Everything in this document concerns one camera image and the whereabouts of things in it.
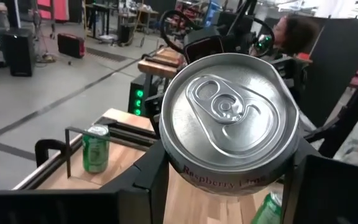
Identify black floor speaker box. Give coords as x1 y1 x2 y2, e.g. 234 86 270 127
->
1 28 36 77

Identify pink hanging panel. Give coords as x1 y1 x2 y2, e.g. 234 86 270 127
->
37 0 70 22

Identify person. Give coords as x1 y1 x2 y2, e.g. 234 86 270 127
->
273 14 321 57

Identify silver Diet Coke can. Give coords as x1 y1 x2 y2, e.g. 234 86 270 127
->
159 52 301 197

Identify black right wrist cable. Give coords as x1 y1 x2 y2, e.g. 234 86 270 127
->
159 9 198 55

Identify red and black case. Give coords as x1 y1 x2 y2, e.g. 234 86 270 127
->
57 33 86 59

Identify black waste bin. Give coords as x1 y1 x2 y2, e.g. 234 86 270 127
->
118 23 135 44

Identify black aluminium rig frame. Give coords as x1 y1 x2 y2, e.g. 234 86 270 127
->
12 116 160 191

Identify neighbour wooden table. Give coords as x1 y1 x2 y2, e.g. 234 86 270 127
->
137 46 185 78

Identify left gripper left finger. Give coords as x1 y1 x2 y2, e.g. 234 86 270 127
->
0 139 170 224

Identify black room divider panel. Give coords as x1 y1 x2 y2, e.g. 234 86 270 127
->
300 17 358 127

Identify green soda can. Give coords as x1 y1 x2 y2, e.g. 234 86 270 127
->
251 191 283 224
81 124 111 174

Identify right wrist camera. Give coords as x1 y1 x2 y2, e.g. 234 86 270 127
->
183 27 225 65

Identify black computer green lights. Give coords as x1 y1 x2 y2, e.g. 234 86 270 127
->
128 73 167 118

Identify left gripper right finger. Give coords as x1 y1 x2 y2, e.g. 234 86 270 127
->
280 138 358 224

